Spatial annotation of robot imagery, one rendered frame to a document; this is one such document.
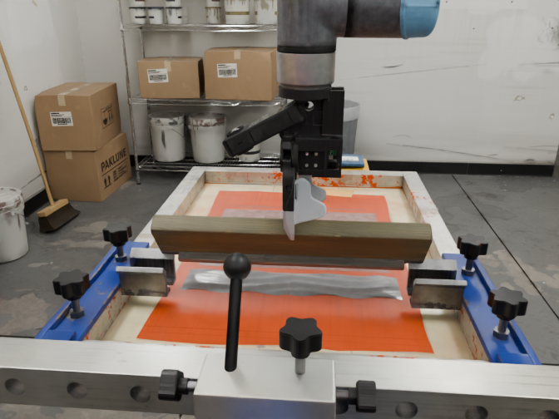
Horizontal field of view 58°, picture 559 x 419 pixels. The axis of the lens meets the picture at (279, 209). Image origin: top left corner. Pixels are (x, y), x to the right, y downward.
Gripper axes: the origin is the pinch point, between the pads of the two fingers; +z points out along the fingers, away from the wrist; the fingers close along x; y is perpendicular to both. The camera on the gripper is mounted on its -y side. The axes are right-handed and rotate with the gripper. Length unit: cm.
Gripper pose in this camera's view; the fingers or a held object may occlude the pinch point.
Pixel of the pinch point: (288, 224)
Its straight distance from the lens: 73.9
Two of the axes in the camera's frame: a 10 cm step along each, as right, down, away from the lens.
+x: 0.8, -3.8, 9.2
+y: 10.0, 0.3, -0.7
